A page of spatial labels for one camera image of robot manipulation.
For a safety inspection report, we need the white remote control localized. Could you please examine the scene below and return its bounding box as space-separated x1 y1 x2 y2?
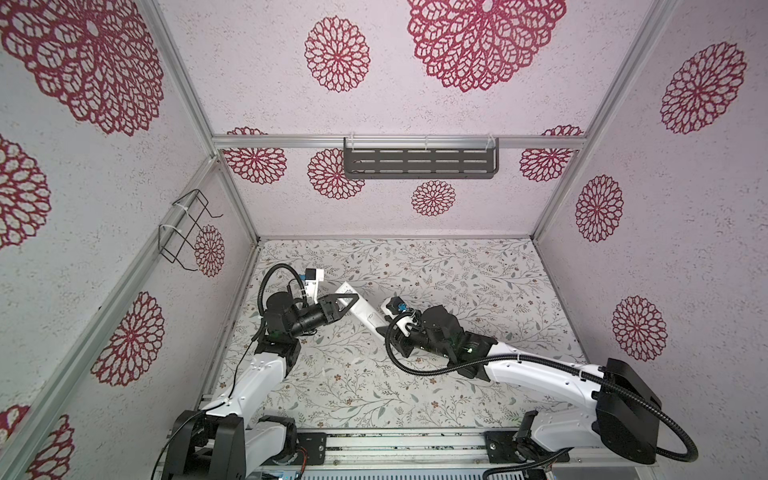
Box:
335 282 389 344

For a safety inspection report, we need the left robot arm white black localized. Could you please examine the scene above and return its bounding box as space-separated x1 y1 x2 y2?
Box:
151 292 360 479

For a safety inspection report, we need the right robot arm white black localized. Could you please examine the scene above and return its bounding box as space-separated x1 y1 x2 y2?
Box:
366 298 661 465

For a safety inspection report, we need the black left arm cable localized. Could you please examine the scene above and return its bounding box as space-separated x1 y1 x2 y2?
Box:
256 263 310 319

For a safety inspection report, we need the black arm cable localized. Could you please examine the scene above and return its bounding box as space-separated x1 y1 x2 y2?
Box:
383 314 700 480
256 263 310 319

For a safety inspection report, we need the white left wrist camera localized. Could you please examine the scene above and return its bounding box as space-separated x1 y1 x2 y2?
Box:
301 268 324 305

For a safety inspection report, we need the black wire wall basket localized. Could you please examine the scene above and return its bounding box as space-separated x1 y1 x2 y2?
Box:
156 189 226 278

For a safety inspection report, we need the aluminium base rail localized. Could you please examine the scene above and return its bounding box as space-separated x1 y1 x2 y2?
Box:
152 425 658 472

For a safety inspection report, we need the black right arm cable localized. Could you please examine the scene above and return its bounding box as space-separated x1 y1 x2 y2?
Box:
383 314 700 480

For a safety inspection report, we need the dark metal wall shelf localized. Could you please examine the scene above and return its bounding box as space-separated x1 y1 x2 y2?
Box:
342 138 499 180

